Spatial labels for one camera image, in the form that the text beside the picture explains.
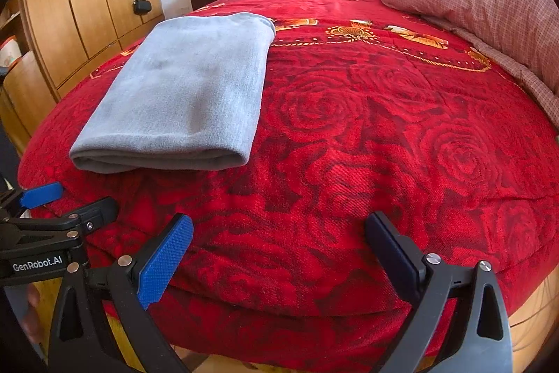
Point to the red rose-print blanket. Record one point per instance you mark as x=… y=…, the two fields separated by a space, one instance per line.
x=349 y=137

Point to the pink checkered quilt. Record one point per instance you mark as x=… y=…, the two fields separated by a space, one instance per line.
x=480 y=6

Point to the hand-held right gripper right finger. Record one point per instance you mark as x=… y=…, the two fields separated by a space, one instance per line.
x=393 y=259

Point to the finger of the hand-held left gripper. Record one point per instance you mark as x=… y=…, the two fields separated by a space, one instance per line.
x=41 y=194
x=98 y=213

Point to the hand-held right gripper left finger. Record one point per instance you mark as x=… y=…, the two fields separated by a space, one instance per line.
x=166 y=259

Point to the white box with orange edge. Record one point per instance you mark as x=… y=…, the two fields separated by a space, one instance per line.
x=9 y=52

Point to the person's left hand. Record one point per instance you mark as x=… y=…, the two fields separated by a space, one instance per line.
x=32 y=312

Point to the grey towel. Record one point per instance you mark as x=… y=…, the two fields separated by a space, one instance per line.
x=183 y=93

